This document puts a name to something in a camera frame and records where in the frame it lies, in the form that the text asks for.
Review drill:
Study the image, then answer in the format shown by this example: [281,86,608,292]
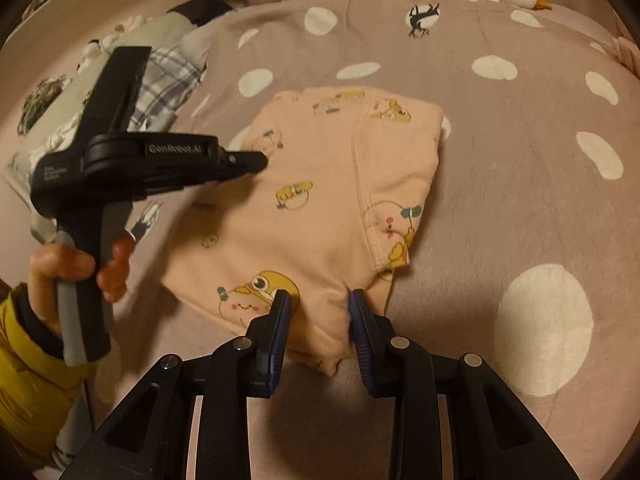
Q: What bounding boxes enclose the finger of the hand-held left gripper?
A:
[220,150,269,179]

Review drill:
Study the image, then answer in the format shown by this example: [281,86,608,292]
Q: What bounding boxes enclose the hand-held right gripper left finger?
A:
[65,289,293,480]

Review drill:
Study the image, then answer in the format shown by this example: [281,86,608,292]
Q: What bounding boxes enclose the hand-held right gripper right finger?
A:
[348,287,581,480]

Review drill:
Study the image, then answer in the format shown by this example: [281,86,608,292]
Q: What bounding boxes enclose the pink cartoon print pajama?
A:
[162,86,443,376]

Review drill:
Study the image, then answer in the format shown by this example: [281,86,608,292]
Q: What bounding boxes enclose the person's left forearm yellow sleeve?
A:
[0,282,96,466]

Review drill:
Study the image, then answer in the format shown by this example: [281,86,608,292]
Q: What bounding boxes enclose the person's left hand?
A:
[27,232,137,341]

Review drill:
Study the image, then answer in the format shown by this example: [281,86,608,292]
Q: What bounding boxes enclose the blue plaid cloth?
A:
[127,45,208,131]

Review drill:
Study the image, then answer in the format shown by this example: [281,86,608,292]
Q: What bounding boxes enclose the green patterned cushion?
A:
[17,75,73,136]

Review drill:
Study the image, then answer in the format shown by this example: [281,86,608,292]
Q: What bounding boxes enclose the grey pillow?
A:
[75,12,196,76]

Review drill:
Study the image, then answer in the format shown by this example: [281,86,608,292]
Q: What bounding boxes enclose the dark cloth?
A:
[167,0,236,23]

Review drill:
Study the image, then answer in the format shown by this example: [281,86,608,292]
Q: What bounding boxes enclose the mauve polka dot blanket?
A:
[85,0,640,480]

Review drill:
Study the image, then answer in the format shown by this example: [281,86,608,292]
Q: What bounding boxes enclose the pink folded cloth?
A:
[612,35,640,81]

